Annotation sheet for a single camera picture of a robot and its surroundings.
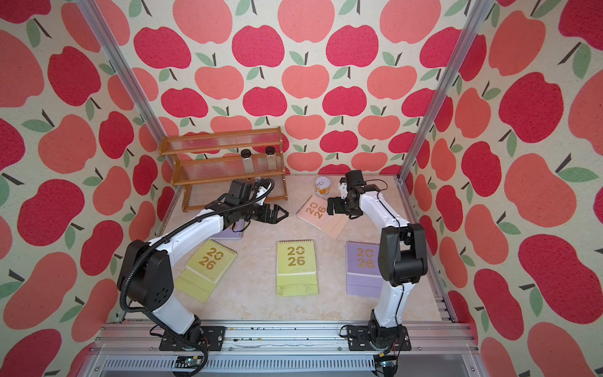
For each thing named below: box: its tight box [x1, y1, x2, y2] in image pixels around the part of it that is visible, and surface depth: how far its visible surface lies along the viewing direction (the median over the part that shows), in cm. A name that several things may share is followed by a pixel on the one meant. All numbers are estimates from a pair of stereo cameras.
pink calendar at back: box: [296, 194, 351, 240], surface depth 107 cm
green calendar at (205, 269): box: [174, 238, 238, 304], surface depth 90 cm
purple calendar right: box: [346, 240, 384, 298], surface depth 92 cm
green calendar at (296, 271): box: [276, 239, 319, 297], surface depth 90 cm
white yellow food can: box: [314, 175, 332, 196], surface depth 114 cm
